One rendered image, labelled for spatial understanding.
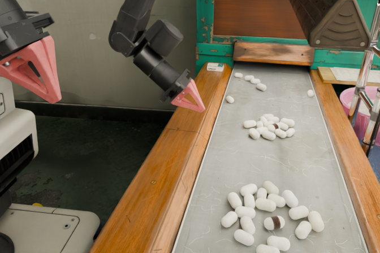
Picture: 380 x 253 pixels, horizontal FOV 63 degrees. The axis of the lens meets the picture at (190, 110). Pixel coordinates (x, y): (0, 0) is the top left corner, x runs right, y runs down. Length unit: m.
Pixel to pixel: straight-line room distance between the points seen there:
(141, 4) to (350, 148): 0.57
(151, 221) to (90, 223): 0.75
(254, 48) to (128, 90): 1.33
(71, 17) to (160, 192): 1.91
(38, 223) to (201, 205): 0.84
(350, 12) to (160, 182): 0.43
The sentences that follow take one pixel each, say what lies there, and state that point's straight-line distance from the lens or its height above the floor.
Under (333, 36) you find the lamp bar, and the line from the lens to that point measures 0.48.
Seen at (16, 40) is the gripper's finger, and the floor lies 1.08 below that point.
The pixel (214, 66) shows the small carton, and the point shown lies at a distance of 1.20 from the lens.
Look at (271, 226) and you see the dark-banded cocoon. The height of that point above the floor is 0.75.
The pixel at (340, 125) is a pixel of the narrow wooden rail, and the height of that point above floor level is 0.76.
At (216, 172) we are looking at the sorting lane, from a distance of 0.68.
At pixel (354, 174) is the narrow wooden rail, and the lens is 0.72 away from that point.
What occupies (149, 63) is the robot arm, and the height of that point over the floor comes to 0.94.
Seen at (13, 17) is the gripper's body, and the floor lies 1.10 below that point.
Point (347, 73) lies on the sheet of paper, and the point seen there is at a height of 0.78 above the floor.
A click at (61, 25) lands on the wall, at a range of 2.42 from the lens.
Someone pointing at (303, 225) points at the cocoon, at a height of 0.76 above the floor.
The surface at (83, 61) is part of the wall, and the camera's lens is 2.43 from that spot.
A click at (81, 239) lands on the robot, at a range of 1.24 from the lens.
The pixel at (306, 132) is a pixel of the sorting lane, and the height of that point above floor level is 0.74.
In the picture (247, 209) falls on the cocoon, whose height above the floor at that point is 0.76.
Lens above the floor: 1.16
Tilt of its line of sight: 26 degrees down
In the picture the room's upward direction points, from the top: straight up
